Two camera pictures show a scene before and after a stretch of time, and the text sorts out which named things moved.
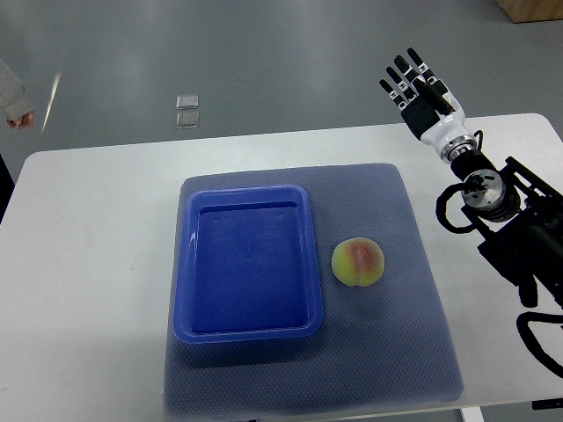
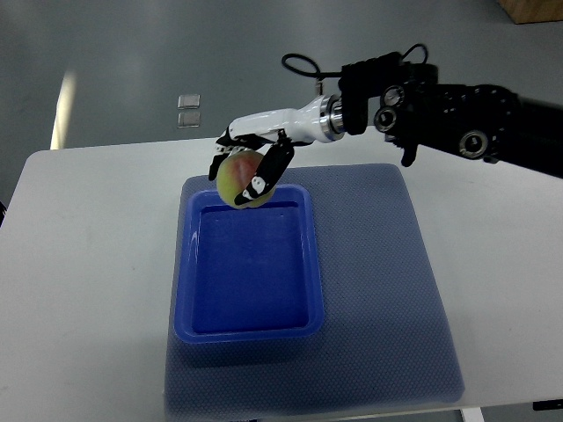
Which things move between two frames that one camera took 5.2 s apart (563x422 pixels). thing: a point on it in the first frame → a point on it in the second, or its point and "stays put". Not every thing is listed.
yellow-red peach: (358, 261) → (235, 174)
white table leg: (471, 414) stays put
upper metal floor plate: (186, 102) stays put
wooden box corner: (528, 10) stays put
